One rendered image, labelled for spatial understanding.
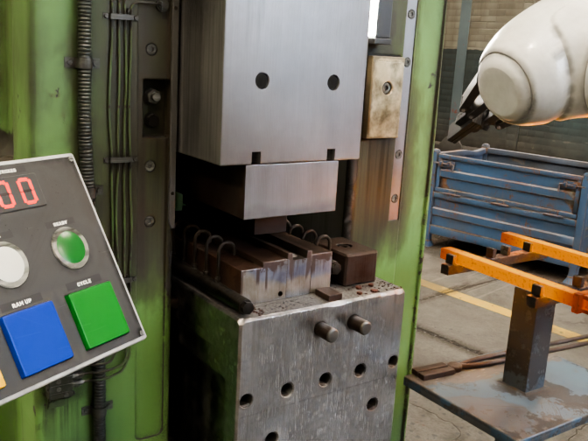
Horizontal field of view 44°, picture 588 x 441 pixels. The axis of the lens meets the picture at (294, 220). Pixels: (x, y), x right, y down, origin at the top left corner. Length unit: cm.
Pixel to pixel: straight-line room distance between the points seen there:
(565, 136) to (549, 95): 892
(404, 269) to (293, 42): 70
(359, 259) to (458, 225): 391
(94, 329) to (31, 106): 41
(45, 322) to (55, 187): 19
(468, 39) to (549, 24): 972
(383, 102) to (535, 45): 85
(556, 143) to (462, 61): 181
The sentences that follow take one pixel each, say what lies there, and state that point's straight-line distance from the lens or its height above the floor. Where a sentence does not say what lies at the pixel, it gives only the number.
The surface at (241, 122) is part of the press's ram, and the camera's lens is 121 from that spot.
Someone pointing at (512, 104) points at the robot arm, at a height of 132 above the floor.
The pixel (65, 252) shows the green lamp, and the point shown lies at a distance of 99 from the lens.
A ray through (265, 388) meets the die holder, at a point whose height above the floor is 78.
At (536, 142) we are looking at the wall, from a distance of 986.
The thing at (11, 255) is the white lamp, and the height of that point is 110.
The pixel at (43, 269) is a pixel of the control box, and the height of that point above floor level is 107.
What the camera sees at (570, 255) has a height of 97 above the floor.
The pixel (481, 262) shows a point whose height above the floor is 98.
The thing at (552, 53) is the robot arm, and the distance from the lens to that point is 73.
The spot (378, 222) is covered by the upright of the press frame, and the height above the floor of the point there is 99.
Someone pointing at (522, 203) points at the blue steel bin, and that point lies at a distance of 506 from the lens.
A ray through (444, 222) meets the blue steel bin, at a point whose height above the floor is 20.
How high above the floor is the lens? 136
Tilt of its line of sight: 13 degrees down
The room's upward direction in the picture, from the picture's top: 3 degrees clockwise
